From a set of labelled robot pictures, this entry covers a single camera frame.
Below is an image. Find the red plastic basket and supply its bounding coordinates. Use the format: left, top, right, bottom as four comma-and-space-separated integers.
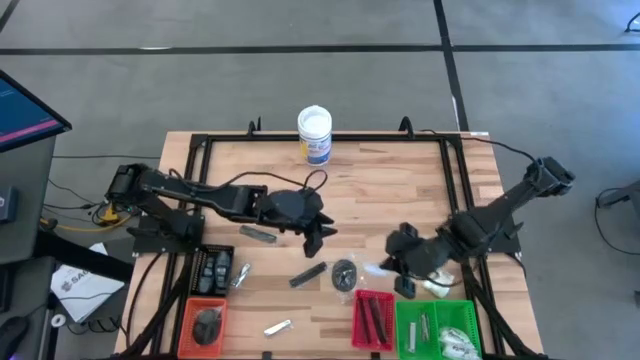
351, 288, 396, 352

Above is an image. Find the black round brush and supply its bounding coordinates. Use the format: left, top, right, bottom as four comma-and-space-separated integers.
192, 307, 224, 346
329, 254, 371, 304

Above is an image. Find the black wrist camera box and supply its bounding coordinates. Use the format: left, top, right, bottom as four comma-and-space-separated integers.
272, 190, 321, 225

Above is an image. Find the black slatted bin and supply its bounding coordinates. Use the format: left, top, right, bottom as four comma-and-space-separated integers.
189, 243, 235, 299

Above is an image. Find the yellow floor cable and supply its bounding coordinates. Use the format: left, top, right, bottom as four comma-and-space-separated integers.
39, 207, 132, 234

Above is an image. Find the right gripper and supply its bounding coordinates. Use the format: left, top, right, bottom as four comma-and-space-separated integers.
382, 223, 454, 300

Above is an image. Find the grey side desk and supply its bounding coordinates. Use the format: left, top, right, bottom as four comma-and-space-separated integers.
0, 134, 56, 266

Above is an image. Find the black floor cable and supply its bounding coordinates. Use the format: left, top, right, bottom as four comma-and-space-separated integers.
593, 187, 640, 256

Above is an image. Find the vanity pack swabs bag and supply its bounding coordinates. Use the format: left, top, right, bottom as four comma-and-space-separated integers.
439, 327, 469, 351

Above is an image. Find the black cable bundle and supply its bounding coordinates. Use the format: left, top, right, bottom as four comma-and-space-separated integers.
42, 177, 139, 226

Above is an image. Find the black diagonal frame strut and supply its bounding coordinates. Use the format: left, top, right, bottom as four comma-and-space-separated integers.
459, 259, 539, 360
119, 254, 194, 360

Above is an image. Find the dark grey rounded object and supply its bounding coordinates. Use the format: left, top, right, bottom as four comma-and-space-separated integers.
198, 255, 217, 294

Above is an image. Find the white printed paper sheet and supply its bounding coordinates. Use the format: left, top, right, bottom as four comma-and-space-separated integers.
49, 242, 126, 324

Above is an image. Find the small dark box device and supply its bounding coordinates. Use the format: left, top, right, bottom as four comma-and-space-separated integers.
0, 185, 19, 224

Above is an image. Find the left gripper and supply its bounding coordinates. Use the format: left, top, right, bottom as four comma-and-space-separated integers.
252, 187, 339, 260

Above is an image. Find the angled display screen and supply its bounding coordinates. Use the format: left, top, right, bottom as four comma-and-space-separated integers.
0, 69, 73, 154

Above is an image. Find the black slanted bar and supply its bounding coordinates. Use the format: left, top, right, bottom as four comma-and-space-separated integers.
34, 232, 134, 284

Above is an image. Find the grey furniture foot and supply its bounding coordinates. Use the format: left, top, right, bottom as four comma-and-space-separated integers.
597, 179, 640, 209

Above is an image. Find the orange plastic basket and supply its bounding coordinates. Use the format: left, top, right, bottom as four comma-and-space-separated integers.
177, 297, 229, 360

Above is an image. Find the black table edge frame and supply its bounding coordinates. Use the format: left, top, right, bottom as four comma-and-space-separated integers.
149, 130, 506, 360

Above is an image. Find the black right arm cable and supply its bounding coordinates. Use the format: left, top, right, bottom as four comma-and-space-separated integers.
419, 128, 541, 171

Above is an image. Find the green plastic basket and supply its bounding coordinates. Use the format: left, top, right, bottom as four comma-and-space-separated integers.
394, 299, 439, 360
433, 298, 484, 360

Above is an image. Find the white fluffy item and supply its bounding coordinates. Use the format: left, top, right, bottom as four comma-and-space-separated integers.
442, 344, 479, 360

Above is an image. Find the Lysol wipes canister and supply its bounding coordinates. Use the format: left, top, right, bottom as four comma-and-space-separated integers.
297, 104, 334, 167

